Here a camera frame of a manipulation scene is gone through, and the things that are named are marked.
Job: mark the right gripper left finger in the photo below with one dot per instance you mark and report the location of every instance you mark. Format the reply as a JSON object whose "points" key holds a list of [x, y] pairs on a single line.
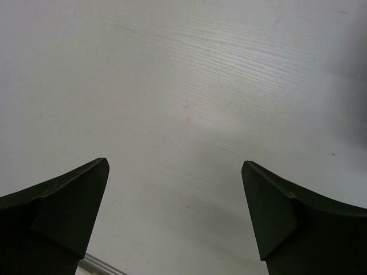
{"points": [[46, 228]]}

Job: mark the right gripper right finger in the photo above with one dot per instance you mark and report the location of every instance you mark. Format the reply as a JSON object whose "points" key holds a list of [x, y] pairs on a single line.
{"points": [[298, 231]]}

